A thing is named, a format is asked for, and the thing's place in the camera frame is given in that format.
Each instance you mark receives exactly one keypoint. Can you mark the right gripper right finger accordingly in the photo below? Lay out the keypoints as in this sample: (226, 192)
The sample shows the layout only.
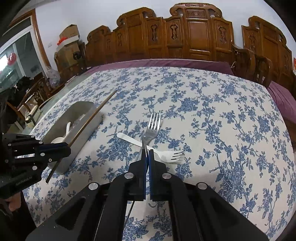
(197, 212)

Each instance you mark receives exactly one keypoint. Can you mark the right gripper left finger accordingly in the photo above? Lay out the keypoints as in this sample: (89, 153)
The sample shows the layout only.
(98, 211)

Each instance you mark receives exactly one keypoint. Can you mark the white ceramic spoon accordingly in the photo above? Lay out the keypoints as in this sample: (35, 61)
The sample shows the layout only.
(61, 139)

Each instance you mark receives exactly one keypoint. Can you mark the metal rectangular tray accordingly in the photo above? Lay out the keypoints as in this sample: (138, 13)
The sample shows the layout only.
(78, 113)

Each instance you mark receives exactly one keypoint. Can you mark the white plastic fork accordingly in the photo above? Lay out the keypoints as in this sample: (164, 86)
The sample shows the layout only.
(164, 156)

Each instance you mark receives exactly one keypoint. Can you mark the metal fork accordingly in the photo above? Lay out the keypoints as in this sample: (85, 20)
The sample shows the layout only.
(152, 128)

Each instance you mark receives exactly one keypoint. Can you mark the person's left hand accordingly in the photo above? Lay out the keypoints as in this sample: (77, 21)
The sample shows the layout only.
(14, 202)

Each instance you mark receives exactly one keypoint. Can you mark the glass table top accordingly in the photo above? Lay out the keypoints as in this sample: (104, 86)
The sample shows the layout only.
(48, 104)

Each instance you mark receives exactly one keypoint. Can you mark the blue floral tablecloth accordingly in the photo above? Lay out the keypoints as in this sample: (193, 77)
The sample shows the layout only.
(230, 130)

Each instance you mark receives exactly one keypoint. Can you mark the glass door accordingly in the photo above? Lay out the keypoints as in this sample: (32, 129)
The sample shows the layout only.
(20, 54)

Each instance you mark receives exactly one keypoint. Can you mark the stacked cardboard boxes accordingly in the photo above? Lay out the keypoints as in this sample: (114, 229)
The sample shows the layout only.
(70, 53)

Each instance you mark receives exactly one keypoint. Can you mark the purple sofa cushion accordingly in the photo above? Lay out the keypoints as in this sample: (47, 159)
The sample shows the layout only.
(221, 67)

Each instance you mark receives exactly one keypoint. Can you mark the purple armchair cushion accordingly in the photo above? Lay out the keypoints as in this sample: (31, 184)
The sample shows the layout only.
(284, 101)

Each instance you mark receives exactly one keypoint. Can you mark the carved wooden sofa bench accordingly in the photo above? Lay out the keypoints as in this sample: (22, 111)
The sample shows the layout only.
(193, 31)

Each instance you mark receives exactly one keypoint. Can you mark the carved wooden armchair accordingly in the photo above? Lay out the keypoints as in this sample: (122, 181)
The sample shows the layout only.
(267, 55)

